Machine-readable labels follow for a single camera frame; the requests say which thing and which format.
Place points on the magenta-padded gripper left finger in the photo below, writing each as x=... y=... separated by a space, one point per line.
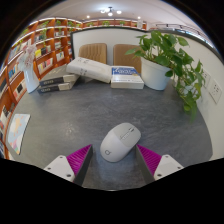
x=61 y=165

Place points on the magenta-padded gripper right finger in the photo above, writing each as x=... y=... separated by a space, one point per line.
x=166 y=165

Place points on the light grey computer mouse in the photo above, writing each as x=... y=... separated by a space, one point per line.
x=116 y=143

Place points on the pastel cartoon print mouse pad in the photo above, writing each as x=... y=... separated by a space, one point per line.
x=18 y=131

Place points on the white pitcher vase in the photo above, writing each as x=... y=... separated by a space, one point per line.
x=31 y=81

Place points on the green plant in white pot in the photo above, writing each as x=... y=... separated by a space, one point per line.
x=155 y=75

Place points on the blue and white book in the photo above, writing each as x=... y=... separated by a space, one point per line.
x=126 y=78

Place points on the thick white book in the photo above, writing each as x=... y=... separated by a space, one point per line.
x=88 y=68

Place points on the tan upholstered chair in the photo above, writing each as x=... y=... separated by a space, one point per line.
x=93 y=52
x=123 y=58

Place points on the orange wooden shelf unit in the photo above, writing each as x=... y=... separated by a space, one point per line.
x=46 y=50

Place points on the ceiling lights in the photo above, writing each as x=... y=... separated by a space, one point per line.
x=110 y=12

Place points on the white wall socket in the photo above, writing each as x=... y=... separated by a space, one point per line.
x=215 y=90
x=206 y=78

